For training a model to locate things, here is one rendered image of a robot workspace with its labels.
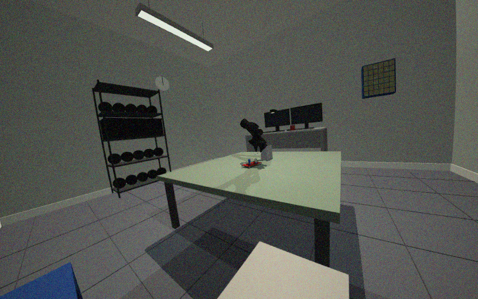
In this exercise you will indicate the red circuit board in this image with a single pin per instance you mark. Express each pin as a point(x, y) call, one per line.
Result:
point(251, 163)

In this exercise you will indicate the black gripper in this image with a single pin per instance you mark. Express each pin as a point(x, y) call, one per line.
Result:
point(258, 142)

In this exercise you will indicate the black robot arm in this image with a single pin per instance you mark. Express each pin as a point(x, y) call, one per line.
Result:
point(252, 129)

